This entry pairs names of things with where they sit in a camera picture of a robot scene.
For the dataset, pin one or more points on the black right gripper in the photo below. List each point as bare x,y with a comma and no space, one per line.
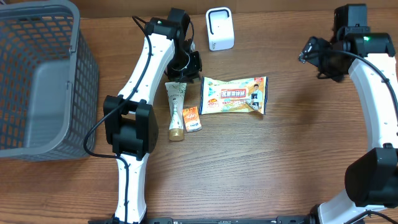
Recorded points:
310,53

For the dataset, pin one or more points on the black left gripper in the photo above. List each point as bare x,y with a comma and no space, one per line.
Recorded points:
191,74

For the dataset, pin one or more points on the white gold cosmetic tube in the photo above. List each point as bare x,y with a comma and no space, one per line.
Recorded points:
176,95

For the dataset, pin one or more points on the small orange white packet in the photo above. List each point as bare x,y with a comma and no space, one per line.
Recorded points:
191,119

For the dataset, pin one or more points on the yellow white snack bag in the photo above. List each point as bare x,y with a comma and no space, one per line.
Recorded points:
236,96

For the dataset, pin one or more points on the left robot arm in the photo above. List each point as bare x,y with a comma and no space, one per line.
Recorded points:
130,122

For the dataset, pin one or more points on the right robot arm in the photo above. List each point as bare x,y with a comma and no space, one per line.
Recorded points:
369,60

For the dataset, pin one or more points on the white barcode scanner stand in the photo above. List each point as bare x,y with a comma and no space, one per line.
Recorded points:
219,23

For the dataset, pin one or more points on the grey plastic shopping basket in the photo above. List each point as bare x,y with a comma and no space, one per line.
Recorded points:
49,82

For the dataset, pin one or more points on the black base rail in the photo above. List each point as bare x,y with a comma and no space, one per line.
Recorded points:
224,221

